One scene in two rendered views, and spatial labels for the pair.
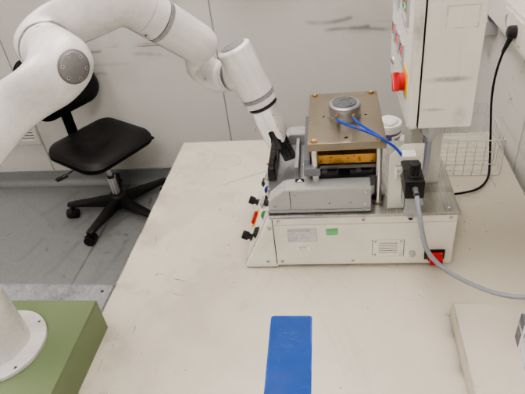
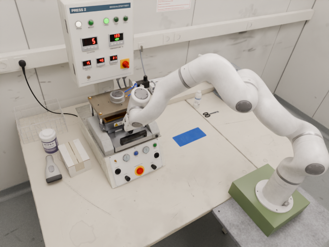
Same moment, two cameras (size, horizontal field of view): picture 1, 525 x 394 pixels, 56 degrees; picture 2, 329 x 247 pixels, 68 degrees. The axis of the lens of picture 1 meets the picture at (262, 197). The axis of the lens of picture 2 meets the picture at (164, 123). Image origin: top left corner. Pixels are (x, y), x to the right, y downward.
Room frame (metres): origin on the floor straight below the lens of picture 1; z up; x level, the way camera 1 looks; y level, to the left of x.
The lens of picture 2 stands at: (1.71, 0.70, 1.90)
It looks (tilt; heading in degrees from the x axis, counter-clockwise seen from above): 41 degrees down; 224
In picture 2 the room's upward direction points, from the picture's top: 6 degrees clockwise
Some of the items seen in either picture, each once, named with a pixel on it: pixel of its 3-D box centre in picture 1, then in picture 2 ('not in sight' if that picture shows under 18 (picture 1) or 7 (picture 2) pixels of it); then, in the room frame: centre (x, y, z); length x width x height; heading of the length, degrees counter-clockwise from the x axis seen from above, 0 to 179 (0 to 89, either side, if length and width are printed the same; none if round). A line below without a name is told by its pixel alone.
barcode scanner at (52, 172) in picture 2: not in sight; (50, 166); (1.52, -0.30, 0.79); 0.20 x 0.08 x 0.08; 79
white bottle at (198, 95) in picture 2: not in sight; (197, 99); (0.41, -0.21, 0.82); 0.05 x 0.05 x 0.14
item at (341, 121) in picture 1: (357, 127); (118, 99); (1.09, -0.26, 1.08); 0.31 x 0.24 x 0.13; 170
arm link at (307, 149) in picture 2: not in sight; (303, 162); (0.77, 0.64, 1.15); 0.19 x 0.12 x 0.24; 33
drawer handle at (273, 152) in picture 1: (273, 159); (133, 137); (1.15, -0.04, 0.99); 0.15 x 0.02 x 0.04; 170
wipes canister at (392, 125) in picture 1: (387, 137); (49, 141); (1.46, -0.45, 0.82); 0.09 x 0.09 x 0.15
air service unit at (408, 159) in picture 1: (408, 184); (142, 87); (0.87, -0.32, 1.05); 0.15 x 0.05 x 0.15; 170
